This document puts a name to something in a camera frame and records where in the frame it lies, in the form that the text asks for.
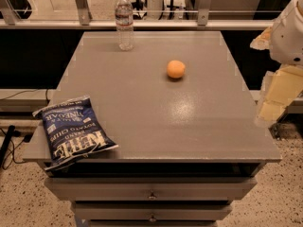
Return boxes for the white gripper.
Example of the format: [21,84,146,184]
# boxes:
[250,0,303,127]

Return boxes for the clear plastic water bottle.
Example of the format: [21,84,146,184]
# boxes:
[115,0,134,51]

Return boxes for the orange fruit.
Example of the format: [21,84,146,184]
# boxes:
[167,61,186,79]

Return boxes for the upper drawer knob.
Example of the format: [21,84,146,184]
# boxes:
[148,191,157,201]

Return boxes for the drawer knob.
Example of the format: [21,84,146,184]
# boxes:
[149,215,157,222]
[148,191,157,201]

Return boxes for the lower drawer knob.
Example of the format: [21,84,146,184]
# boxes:
[149,215,157,222]

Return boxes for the blue kettle chips bag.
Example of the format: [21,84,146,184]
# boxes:
[33,96,118,172]

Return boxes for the upper grey drawer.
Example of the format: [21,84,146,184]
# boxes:
[45,178,257,201]

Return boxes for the grey drawer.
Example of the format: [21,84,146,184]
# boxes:
[45,178,257,201]
[72,201,232,220]

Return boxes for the lower grey drawer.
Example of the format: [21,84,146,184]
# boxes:
[72,201,232,220]

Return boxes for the metal railing frame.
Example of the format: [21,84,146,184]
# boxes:
[0,0,274,30]

